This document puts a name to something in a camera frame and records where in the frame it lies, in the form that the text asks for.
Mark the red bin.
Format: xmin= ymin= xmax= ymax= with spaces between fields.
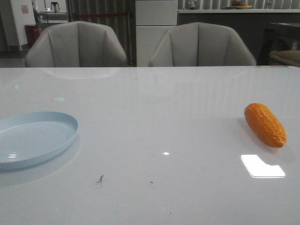
xmin=25 ymin=24 xmax=40 ymax=48

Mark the left grey upholstered chair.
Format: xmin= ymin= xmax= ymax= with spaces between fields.
xmin=25 ymin=21 xmax=127 ymax=68

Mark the right grey upholstered chair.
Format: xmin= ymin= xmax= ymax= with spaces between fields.
xmin=149 ymin=22 xmax=256 ymax=67

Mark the red barrier belt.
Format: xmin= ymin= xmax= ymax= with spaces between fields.
xmin=75 ymin=12 xmax=130 ymax=18

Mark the light blue round plate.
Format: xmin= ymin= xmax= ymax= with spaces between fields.
xmin=0 ymin=112 xmax=78 ymax=171

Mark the grey counter with white top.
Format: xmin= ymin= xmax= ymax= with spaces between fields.
xmin=177 ymin=9 xmax=300 ymax=65

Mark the beige cushion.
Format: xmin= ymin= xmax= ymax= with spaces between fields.
xmin=270 ymin=50 xmax=300 ymax=67

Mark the fruit bowl on counter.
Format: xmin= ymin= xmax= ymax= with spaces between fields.
xmin=231 ymin=0 xmax=252 ymax=9

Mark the dark side table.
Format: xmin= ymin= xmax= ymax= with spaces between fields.
xmin=257 ymin=23 xmax=300 ymax=65

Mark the grey upholstered chair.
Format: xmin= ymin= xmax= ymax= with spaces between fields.
xmin=25 ymin=21 xmax=127 ymax=68
xmin=149 ymin=22 xmax=256 ymax=67

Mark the orange toy corn cob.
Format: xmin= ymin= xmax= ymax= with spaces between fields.
xmin=244 ymin=103 xmax=287 ymax=148

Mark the white cabinet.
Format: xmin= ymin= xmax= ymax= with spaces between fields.
xmin=135 ymin=0 xmax=178 ymax=67

